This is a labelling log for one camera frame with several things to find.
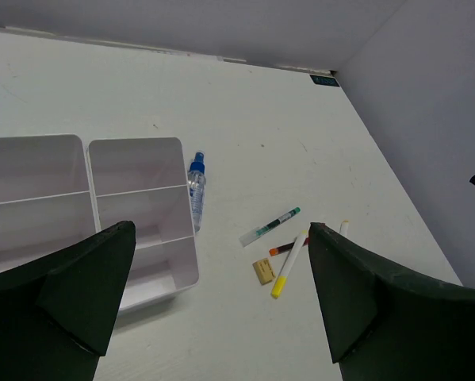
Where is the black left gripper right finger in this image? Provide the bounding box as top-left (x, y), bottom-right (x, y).
top-left (308, 223), bottom-right (475, 380)

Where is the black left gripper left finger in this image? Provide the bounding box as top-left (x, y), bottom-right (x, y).
top-left (0, 221), bottom-right (136, 380)

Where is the white marker yellow cap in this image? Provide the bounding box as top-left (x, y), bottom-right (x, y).
top-left (270, 230), bottom-right (308, 299)

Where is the left white divided organizer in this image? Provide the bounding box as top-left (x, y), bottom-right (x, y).
top-left (0, 135), bottom-right (98, 272)

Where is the white divided organizer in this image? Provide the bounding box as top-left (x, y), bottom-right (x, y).
top-left (0, 135), bottom-right (98, 272)
top-left (87, 137), bottom-right (199, 314)

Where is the tan eraser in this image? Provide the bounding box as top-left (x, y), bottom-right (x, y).
top-left (252, 258), bottom-right (276, 285)

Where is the red pen orange cap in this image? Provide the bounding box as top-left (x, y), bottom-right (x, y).
top-left (269, 241), bottom-right (295, 256)

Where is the green gel pen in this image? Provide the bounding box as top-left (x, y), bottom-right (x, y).
top-left (239, 207), bottom-right (301, 247)

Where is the right white divided organizer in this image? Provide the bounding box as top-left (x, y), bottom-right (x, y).
top-left (87, 137), bottom-right (199, 314)

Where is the blue cap spray bottle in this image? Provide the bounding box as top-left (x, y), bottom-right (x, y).
top-left (187, 151), bottom-right (206, 233)

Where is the dark corner label right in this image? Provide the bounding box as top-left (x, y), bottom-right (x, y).
top-left (310, 75), bottom-right (340, 87)

